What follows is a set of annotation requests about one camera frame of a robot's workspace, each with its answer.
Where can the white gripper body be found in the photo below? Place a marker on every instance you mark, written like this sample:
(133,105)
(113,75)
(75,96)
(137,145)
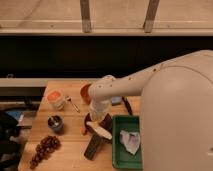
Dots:
(98,110)

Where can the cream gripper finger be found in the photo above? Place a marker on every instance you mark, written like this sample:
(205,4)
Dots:
(99,130)

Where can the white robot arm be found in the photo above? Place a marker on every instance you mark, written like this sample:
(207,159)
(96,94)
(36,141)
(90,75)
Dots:
(176,110)

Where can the purple bowl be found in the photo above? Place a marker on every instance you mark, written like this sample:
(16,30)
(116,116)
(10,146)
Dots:
(106,123)

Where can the orange bowl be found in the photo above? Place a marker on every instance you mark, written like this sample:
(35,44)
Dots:
(84,94)

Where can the blue sponge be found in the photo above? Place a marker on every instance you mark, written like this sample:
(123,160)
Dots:
(116,101)

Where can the small orange carrot piece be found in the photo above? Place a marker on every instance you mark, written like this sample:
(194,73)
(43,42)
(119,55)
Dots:
(83,130)

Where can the white crumpled cloth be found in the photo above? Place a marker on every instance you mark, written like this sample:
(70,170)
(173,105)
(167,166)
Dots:
(131,141)

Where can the metal spoon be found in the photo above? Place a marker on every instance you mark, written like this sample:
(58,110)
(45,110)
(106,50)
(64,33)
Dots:
(69,99)

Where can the green plastic tray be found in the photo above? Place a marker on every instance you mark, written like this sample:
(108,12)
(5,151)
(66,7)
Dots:
(121,158)

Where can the blue metal cup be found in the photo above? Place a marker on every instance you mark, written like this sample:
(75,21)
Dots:
(55,123)

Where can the bunch of red grapes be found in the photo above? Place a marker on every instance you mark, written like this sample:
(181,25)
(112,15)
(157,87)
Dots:
(43,150)

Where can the black object at left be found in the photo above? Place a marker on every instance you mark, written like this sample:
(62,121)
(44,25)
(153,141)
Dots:
(8,127)

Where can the black handled brush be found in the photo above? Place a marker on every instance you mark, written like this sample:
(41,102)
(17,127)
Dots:
(127,105)

